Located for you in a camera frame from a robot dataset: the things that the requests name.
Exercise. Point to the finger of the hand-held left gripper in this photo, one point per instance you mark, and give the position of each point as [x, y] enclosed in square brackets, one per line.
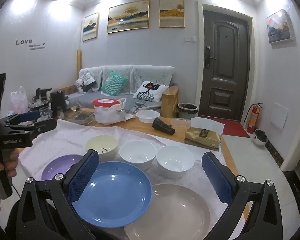
[45, 126]
[27, 117]

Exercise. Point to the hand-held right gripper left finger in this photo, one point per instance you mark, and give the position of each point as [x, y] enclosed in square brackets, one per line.
[85, 175]

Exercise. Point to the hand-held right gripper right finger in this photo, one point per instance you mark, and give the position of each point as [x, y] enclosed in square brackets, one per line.
[215, 180]

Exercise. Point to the purple plate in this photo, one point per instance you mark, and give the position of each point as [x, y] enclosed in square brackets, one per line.
[57, 166]

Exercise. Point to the cream bowl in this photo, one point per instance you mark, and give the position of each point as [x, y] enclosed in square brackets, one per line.
[102, 142]

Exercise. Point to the blue plate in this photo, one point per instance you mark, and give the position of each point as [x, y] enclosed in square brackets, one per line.
[120, 192]

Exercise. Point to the taupe plate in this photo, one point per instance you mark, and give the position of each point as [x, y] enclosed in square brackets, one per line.
[170, 212]

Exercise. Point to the person's left hand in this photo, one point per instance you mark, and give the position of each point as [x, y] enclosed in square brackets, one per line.
[12, 163]

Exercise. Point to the clear glass cup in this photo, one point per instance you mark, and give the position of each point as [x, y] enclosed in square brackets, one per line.
[44, 113]

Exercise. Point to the pink plastic bag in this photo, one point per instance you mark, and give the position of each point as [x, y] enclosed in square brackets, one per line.
[18, 102]

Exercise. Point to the small glass jar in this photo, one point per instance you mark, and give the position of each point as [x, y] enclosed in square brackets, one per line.
[60, 112]

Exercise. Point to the pink dotted cloth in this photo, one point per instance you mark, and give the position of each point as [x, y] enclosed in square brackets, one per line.
[72, 135]

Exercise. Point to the clear plastic tray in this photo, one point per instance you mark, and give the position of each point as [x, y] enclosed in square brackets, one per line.
[84, 118]

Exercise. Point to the gold tissue box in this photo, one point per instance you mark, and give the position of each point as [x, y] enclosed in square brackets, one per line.
[202, 137]

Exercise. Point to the red doormat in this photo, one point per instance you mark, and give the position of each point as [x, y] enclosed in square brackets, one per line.
[230, 127]

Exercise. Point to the black and white pillow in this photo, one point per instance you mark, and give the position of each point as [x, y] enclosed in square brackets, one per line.
[86, 83]

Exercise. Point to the black and white round container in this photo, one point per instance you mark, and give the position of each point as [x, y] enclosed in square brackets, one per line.
[260, 138]

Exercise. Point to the clear plastic bag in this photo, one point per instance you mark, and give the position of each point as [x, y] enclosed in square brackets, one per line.
[110, 116]

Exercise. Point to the red lid plastic container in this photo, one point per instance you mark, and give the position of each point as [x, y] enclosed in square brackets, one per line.
[106, 102]

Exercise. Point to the clear plastic lid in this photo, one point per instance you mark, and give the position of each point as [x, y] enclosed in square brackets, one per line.
[180, 123]

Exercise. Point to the red fire extinguisher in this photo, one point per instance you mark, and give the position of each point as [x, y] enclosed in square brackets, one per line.
[253, 118]

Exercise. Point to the grey trash bin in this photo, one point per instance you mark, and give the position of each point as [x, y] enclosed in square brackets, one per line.
[188, 111]

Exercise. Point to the black folded object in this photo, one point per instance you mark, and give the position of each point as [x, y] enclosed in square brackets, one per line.
[162, 125]

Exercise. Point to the teal pillow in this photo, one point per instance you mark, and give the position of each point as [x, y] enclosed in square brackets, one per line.
[113, 83]

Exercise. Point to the white plastic bowl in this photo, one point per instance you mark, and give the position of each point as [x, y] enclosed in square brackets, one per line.
[147, 116]

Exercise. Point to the dark brown door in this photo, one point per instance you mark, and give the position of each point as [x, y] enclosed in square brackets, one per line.
[226, 80]

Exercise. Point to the white tree print pillow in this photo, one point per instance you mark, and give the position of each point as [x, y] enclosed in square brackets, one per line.
[150, 92]

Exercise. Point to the small framed landscape painting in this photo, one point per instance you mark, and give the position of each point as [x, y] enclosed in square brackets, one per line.
[90, 27]

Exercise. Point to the grey sofa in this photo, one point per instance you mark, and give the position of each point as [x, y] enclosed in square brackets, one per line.
[150, 75]

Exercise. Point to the wide framed landscape painting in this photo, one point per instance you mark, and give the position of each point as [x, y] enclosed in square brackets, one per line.
[128, 17]

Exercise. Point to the white framed mountain painting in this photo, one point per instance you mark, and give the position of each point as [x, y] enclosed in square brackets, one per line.
[280, 27]

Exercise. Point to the square framed landscape painting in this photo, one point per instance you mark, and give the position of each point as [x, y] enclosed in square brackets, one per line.
[171, 12]

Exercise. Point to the wooden post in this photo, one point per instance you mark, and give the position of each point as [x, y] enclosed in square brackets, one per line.
[79, 65]

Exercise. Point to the black wall lettering decal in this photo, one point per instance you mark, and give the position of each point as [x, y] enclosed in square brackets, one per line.
[23, 42]

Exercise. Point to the white wall panel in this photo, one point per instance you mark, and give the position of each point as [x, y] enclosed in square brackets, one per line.
[279, 116]

